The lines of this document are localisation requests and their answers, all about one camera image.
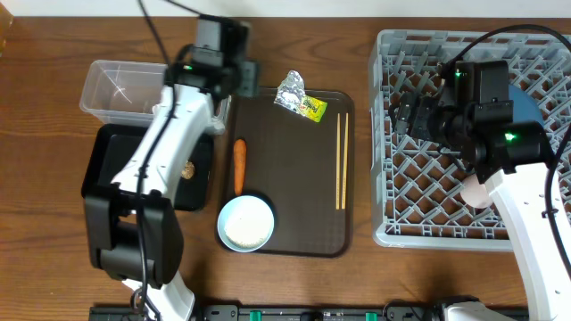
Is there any aluminium foil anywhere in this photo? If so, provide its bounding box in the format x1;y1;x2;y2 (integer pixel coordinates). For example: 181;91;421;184
274;70;305;113

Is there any yellow green snack wrapper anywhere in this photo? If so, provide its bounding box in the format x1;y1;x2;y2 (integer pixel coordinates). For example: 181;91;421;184
299;95;327;123

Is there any blue plate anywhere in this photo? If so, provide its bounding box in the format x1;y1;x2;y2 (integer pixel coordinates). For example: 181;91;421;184
509;85;544;127

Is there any brown food scrap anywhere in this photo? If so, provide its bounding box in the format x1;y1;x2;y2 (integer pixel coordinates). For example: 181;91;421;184
181;160;195;180

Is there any light blue rice bowl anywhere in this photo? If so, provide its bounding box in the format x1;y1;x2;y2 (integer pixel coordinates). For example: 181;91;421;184
217;195;275;252

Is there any white tissue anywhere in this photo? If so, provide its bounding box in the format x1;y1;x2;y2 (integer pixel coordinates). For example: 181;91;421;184
205;113;227;136

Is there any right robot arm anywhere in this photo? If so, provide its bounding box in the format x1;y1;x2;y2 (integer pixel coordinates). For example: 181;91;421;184
389;61;570;320

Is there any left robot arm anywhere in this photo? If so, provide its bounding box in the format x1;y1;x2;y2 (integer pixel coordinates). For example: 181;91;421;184
82;13;259;320

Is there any grey dishwasher rack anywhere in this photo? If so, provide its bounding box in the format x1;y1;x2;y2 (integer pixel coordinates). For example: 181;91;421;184
368;29;570;251

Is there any orange carrot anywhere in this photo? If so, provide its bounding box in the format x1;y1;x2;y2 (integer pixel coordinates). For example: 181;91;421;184
233;139;247;196

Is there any pink cup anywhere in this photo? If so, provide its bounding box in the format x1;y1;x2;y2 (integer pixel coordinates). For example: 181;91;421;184
460;174;493;209

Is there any dark brown serving tray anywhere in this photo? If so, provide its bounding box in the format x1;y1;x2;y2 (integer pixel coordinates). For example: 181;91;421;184
219;88;354;258

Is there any clear plastic bin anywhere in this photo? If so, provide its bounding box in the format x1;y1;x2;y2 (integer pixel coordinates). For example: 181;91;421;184
79;60;166;128

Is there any black tray bin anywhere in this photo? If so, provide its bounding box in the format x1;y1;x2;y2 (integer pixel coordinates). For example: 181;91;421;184
81;124;214;211

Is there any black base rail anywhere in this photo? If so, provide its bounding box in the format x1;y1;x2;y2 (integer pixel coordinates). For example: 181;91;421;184
87;297;534;321

